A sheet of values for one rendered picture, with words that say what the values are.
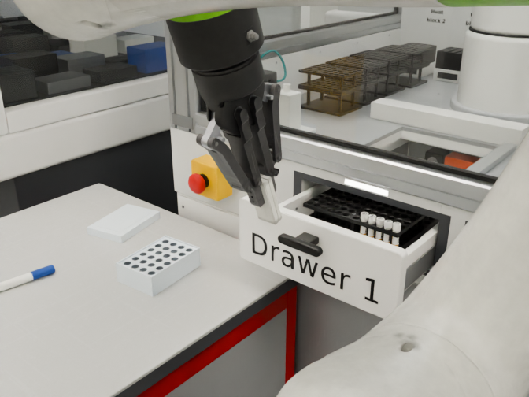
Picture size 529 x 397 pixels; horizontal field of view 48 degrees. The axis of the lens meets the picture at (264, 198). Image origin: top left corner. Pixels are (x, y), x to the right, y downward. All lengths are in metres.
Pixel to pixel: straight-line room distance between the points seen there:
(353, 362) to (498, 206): 0.16
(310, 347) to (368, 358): 0.76
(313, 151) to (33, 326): 0.53
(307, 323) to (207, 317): 0.29
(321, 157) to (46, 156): 0.73
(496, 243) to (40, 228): 1.00
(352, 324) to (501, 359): 0.63
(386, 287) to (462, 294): 0.36
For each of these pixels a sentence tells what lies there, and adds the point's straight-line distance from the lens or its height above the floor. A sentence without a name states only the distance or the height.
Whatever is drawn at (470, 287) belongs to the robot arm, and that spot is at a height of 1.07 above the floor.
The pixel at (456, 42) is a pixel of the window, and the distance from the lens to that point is 0.88.
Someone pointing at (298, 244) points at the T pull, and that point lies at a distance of 0.85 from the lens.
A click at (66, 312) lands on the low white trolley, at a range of 1.02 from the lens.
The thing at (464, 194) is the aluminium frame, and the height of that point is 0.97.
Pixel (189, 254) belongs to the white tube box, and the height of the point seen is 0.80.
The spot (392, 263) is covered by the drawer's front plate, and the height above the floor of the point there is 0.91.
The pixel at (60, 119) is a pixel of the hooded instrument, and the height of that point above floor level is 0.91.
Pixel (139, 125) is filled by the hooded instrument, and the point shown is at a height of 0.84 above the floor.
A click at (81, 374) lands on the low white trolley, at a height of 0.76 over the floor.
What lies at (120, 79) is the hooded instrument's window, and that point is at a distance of 1.60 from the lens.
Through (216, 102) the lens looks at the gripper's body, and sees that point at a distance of 0.64.
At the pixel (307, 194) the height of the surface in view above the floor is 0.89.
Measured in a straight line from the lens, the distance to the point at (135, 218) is 1.25.
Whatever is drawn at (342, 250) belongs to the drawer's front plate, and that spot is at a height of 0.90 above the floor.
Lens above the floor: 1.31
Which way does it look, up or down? 24 degrees down
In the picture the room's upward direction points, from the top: straight up
